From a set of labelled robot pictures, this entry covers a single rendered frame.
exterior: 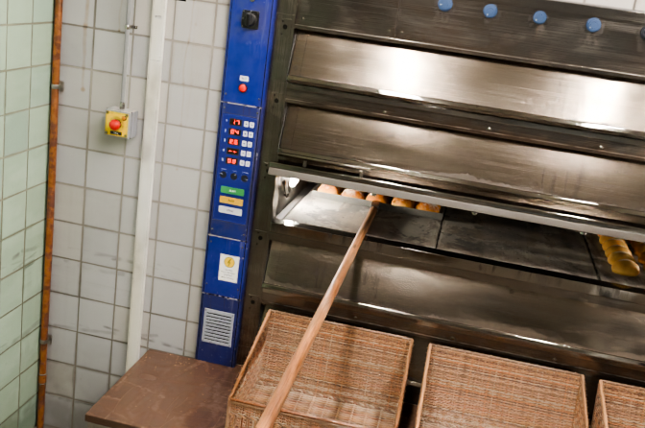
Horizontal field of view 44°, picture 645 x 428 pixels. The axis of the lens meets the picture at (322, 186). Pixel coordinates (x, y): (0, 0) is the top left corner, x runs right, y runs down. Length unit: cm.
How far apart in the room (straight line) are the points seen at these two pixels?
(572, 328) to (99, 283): 180
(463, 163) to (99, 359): 167
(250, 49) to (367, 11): 43
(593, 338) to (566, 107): 82
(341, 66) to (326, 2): 22
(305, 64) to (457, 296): 99
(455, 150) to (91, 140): 136
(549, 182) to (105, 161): 163
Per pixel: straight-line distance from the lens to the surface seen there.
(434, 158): 279
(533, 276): 290
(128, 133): 300
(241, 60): 285
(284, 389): 182
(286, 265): 300
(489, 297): 295
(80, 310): 339
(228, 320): 311
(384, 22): 278
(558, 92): 277
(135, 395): 297
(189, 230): 307
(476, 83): 276
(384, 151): 281
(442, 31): 276
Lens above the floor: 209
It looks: 15 degrees down
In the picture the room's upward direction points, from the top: 8 degrees clockwise
